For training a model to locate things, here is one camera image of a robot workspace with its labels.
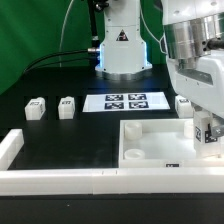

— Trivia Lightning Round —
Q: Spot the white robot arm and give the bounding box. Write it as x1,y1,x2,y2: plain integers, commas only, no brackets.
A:
96,0,224,137

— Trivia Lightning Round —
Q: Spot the black cable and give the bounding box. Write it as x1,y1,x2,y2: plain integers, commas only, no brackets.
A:
29,57,98,72
21,49,91,75

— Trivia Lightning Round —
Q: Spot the white square tabletop part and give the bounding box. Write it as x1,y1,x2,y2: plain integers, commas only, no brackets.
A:
118,119,224,168

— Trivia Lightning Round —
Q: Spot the green backdrop curtain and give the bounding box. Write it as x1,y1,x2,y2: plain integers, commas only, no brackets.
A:
0,0,168,96

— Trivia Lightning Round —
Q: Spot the black cable lower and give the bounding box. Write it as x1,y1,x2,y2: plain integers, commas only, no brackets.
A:
29,57,98,72

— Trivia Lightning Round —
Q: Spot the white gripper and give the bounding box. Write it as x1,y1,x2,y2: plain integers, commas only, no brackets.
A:
159,34,224,138

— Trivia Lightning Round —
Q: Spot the white U-shaped fence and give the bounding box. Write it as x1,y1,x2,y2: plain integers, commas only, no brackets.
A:
0,129,224,196

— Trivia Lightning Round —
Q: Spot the black cable upper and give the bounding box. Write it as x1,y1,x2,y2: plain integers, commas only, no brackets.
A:
21,49,91,75

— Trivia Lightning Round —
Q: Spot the black post behind robot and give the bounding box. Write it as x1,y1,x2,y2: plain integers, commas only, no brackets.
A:
87,0,100,47

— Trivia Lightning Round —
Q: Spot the white sheet with markers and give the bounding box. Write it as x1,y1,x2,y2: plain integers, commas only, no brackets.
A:
83,92,170,112

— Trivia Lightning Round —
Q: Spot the grey thin cable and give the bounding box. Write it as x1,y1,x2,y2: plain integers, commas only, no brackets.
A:
58,0,76,68

